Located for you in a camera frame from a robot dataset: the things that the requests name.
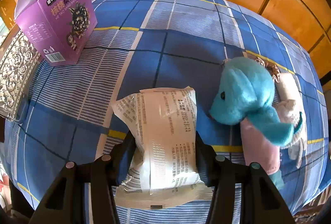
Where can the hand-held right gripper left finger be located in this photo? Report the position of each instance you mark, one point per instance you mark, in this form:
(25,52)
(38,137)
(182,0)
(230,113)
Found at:
(125,159)

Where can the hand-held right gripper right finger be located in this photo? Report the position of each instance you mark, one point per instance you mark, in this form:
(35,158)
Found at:
(204,159)

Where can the white plastic packet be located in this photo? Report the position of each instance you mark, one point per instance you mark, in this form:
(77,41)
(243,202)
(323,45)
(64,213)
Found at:
(168,141)

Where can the blue plush toy pink outfit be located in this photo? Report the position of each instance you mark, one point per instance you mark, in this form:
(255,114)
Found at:
(243,94)

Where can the white sock blue band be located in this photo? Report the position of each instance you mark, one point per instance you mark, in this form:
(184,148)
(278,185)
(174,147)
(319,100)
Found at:
(297,123)

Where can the pink-brown scrunchie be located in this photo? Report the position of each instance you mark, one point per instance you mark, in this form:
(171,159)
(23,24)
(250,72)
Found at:
(271,69)

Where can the blue plaid bedsheet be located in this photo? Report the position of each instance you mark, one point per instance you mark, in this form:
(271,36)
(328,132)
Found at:
(181,40)

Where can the silver embossed tissue box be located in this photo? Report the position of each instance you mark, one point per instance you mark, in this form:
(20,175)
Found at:
(15,71)

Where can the purple carton box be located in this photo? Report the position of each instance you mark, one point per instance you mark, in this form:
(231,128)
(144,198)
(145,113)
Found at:
(57,25)

